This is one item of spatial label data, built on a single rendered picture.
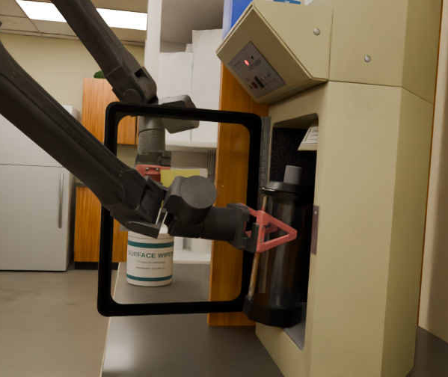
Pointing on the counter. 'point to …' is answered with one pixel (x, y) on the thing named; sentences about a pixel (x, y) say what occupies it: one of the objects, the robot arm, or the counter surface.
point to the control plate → (259, 68)
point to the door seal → (110, 212)
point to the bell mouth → (310, 144)
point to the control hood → (283, 44)
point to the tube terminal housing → (366, 190)
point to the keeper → (315, 230)
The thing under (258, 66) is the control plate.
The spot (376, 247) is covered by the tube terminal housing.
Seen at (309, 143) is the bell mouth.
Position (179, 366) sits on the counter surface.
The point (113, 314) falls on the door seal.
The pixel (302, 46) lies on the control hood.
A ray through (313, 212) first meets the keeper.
